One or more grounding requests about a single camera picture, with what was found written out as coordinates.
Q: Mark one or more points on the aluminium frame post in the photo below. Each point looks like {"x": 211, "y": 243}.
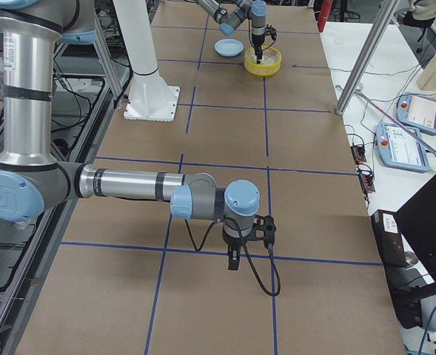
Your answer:
{"x": 370, "y": 45}

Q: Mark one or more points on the near teach pendant tablet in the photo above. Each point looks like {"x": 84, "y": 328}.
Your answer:
{"x": 397, "y": 149}

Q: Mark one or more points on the light blue plate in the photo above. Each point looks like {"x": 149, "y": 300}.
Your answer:
{"x": 229, "y": 47}

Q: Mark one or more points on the metal reacher grabber stick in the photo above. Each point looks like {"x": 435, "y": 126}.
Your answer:
{"x": 395, "y": 121}

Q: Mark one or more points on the teach pendant tablet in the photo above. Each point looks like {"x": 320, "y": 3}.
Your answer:
{"x": 397, "y": 149}
{"x": 418, "y": 111}

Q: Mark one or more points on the far teach pendant tablet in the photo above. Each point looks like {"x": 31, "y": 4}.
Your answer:
{"x": 418, "y": 111}

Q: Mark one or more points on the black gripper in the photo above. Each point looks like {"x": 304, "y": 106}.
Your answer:
{"x": 233, "y": 243}
{"x": 257, "y": 40}

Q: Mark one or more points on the far orange connector block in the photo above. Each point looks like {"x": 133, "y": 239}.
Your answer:
{"x": 358, "y": 150}

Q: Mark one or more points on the orange connector block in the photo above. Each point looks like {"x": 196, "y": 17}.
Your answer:
{"x": 366, "y": 177}
{"x": 358, "y": 150}

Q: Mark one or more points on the red cylinder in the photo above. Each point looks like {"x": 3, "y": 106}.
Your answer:
{"x": 326, "y": 7}

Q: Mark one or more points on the yellow rimmed bamboo steamer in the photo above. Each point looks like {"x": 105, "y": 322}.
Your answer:
{"x": 269, "y": 65}

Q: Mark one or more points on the black laptop computer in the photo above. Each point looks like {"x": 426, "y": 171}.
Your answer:
{"x": 415, "y": 222}

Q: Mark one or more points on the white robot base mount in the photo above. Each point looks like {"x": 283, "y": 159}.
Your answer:
{"x": 150, "y": 98}

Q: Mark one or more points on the near orange connector block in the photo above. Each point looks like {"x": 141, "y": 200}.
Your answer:
{"x": 366, "y": 177}

